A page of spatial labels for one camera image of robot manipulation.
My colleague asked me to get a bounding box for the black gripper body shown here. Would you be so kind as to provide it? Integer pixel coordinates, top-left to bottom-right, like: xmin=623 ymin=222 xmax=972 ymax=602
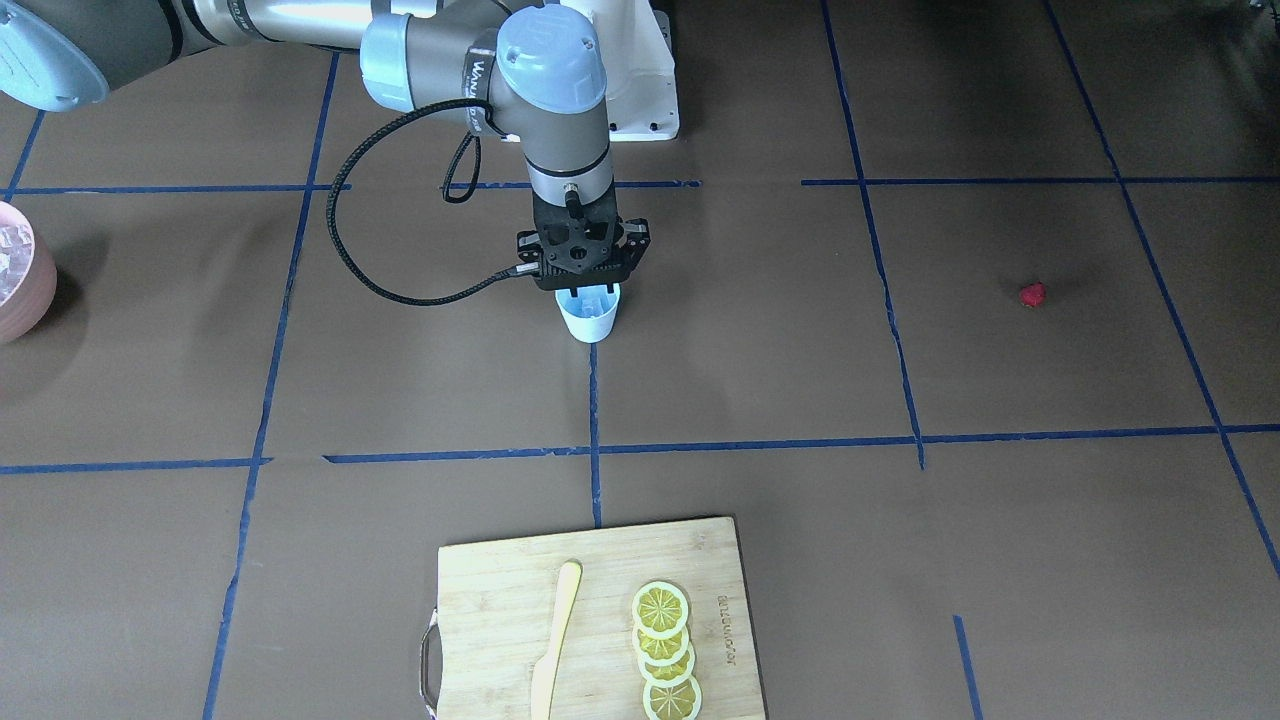
xmin=515 ymin=190 xmax=652 ymax=292

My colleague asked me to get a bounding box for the clear ice cube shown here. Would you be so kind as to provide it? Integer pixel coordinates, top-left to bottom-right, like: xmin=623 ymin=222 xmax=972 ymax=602
xmin=579 ymin=287 xmax=608 ymax=316

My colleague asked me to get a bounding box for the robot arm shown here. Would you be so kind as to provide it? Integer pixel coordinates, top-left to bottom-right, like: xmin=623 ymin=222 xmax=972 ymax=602
xmin=3 ymin=1 xmax=680 ymax=291

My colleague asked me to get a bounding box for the light blue cup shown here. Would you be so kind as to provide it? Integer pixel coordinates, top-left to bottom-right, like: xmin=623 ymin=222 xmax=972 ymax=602
xmin=554 ymin=283 xmax=622 ymax=345

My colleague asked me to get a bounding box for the pile of ice cubes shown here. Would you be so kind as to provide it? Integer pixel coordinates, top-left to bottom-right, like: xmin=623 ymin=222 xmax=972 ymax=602
xmin=0 ymin=224 xmax=35 ymax=304

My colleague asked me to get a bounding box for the bamboo cutting board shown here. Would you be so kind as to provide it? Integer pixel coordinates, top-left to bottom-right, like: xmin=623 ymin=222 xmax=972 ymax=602
xmin=420 ymin=518 xmax=767 ymax=719

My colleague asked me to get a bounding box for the top lemon slice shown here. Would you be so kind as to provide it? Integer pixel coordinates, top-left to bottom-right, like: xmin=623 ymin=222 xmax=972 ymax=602
xmin=630 ymin=580 xmax=690 ymax=641

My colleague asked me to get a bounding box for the lemon slice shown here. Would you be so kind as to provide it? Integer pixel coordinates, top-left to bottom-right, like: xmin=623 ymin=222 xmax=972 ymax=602
xmin=643 ymin=676 xmax=703 ymax=720
xmin=637 ymin=644 xmax=698 ymax=688
xmin=632 ymin=624 xmax=691 ymax=667
xmin=630 ymin=580 xmax=690 ymax=641

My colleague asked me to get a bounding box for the yellow plastic knife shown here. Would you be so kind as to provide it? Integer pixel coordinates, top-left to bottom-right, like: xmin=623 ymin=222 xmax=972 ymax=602
xmin=529 ymin=560 xmax=582 ymax=719

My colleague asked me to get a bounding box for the red strawberry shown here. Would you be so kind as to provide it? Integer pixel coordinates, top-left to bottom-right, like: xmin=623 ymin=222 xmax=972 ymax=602
xmin=1018 ymin=282 xmax=1048 ymax=307

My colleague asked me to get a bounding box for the bottom lemon slice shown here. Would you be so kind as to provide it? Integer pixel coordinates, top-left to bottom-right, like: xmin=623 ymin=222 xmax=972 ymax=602
xmin=643 ymin=676 xmax=703 ymax=720

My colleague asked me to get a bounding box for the pink bowl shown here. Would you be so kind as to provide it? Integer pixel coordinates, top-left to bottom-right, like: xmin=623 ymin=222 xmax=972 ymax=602
xmin=1 ymin=202 xmax=58 ymax=345

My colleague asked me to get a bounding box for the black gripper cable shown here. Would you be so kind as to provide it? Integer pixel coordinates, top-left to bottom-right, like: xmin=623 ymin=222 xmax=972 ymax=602
xmin=326 ymin=97 xmax=547 ymax=306

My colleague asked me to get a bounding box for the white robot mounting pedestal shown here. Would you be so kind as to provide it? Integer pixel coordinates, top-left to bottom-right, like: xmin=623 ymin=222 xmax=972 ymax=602
xmin=576 ymin=1 xmax=681 ymax=143

